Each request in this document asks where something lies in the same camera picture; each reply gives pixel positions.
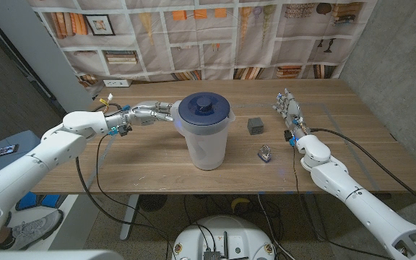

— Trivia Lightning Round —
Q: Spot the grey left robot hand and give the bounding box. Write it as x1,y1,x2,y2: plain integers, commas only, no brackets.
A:
123,100,175,127

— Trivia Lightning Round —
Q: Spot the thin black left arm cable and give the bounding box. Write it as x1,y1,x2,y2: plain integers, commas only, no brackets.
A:
95,134,169,239

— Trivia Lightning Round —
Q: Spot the blue black foot pad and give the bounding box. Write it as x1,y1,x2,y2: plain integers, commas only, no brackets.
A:
15,191,63,212

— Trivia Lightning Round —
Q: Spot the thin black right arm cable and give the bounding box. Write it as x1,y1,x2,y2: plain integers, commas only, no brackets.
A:
292,144,393,260

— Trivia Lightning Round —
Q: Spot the blue grey stool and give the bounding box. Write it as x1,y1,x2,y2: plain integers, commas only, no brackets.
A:
0,130,43,174

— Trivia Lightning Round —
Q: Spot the yellow white wire connector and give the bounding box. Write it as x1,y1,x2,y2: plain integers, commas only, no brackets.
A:
98,92,113,108

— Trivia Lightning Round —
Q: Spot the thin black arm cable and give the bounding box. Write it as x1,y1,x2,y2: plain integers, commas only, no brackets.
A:
95,134,169,239
292,144,393,260

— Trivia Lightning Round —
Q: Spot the dark grey block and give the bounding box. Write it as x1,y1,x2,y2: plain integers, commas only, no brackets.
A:
247,116,265,136

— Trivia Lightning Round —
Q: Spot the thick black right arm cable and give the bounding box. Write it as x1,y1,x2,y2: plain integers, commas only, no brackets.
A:
309,128,416,215

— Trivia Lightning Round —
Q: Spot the printed bookshelf backdrop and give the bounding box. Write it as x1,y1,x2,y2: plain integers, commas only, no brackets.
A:
27,0,378,98

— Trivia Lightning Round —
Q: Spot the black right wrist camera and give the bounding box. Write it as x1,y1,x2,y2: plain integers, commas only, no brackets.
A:
283,129,298,147

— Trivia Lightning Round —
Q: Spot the grey sneaker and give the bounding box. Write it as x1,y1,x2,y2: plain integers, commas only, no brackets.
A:
0,209,64,252

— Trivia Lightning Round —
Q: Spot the white robot torso rim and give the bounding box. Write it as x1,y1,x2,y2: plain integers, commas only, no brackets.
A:
0,249,124,260

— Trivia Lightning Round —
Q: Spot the yellow curved object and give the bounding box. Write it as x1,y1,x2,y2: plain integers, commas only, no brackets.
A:
230,197,251,213

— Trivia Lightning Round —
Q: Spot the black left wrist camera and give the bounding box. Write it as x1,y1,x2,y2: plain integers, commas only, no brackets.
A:
108,124,133,137

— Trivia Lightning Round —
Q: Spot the translucent plastic pitcher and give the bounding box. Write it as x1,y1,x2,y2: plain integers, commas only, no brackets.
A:
171,100,236,171

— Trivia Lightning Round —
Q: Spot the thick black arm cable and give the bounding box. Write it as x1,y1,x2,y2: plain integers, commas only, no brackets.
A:
75,155,176,260
309,128,416,215

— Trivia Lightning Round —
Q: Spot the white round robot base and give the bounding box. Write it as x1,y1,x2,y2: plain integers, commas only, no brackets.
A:
171,215,277,260

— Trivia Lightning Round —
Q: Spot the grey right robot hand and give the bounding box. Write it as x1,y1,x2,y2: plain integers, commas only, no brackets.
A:
272,88,308,140

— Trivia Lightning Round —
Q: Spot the dark blue pitcher lid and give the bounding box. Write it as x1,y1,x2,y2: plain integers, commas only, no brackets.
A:
178,92,231,126

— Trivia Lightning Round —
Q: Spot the white wall outlet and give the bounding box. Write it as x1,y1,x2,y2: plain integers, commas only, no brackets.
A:
103,79,133,88

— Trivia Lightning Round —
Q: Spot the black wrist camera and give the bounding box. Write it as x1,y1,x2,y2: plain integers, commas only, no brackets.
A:
283,129,298,147
108,124,133,137

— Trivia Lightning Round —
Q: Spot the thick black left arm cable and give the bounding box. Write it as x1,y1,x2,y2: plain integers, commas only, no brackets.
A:
75,155,176,260

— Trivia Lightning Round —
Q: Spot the metal table leg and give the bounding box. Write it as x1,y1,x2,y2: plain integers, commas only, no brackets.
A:
303,194,328,242
120,194,140,241

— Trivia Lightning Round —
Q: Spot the black round fan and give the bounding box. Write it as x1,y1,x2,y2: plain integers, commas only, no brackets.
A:
138,194,168,213

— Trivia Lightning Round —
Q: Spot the black smartphone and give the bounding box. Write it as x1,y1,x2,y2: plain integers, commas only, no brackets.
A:
0,144,20,160

